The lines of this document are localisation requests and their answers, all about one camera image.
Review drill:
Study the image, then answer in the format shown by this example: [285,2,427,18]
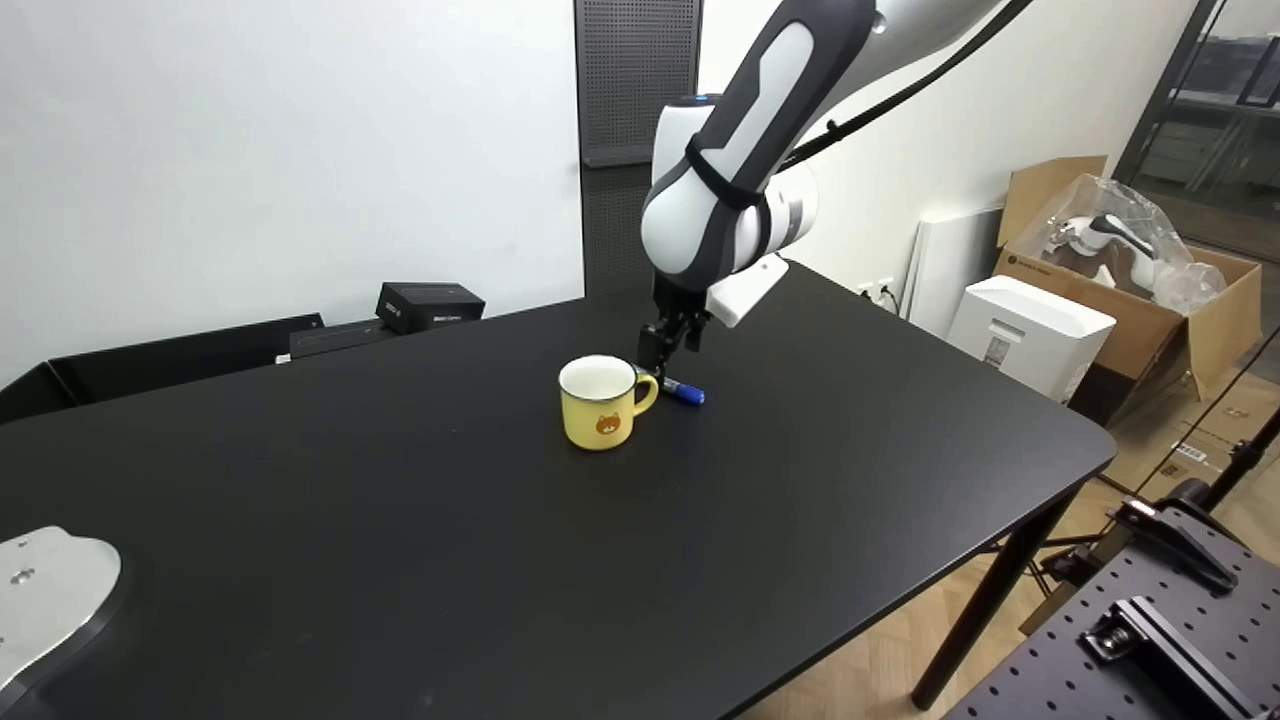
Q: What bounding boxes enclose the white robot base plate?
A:
[0,523,125,687]

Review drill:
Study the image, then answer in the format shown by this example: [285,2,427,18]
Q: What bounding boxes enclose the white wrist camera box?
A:
[702,255,789,329]

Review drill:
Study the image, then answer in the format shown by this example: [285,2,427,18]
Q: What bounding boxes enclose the small black box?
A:
[377,282,483,336]

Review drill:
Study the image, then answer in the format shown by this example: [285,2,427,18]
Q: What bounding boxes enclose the yellow and white mug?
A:
[554,356,661,451]

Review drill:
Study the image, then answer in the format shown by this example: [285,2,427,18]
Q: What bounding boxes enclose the clear plastic wrap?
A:
[1038,175,1229,315]

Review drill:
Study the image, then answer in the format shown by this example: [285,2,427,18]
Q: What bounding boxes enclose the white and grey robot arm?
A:
[637,0,1031,370]

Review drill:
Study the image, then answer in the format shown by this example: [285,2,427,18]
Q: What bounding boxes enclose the white appliance box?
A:
[946,276,1115,403]

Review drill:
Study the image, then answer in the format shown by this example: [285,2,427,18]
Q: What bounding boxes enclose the open cardboard box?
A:
[997,157,1258,417]

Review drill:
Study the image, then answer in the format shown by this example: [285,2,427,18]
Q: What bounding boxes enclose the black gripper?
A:
[637,276,710,370]

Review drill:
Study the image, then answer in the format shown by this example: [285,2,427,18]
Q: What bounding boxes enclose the black table leg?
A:
[908,491,1074,709]

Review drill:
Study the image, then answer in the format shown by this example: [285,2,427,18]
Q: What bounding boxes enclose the black flat box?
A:
[0,312,318,423]

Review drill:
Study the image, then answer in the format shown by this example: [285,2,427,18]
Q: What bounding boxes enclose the blue marker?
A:
[662,380,709,408]

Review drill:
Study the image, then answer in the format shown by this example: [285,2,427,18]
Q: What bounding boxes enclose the black perforated metal plate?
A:
[943,510,1280,720]

